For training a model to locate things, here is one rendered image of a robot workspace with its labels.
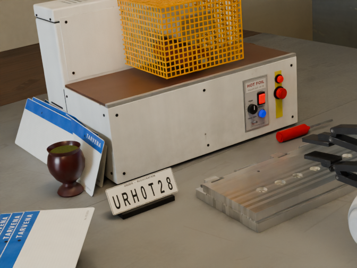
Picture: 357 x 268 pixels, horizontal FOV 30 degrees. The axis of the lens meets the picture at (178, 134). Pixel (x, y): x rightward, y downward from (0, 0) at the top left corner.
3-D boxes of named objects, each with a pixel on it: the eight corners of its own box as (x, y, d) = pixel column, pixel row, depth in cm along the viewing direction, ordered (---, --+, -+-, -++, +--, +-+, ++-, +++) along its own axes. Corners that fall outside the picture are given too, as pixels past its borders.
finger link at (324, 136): (338, 143, 118) (336, 127, 117) (317, 139, 122) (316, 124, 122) (343, 141, 119) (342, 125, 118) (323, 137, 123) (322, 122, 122)
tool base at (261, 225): (258, 233, 127) (257, 216, 125) (196, 197, 143) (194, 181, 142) (410, 166, 148) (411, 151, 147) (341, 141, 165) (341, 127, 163)
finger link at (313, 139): (328, 147, 119) (328, 143, 119) (302, 141, 125) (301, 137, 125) (340, 142, 121) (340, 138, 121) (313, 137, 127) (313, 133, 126)
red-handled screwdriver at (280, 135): (282, 144, 167) (281, 133, 166) (274, 141, 169) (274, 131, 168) (336, 126, 175) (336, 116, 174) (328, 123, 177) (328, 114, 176)
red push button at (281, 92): (278, 101, 169) (278, 89, 168) (273, 100, 170) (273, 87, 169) (288, 98, 171) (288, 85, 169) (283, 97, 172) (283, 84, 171)
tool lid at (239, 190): (255, 221, 126) (255, 212, 126) (198, 189, 141) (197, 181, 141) (409, 156, 148) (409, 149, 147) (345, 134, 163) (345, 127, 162)
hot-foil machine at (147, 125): (117, 189, 150) (95, 22, 137) (47, 141, 183) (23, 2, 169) (351, 107, 187) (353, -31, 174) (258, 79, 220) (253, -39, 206)
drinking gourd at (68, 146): (63, 182, 156) (56, 138, 152) (95, 185, 153) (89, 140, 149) (44, 198, 149) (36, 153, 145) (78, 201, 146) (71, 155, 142)
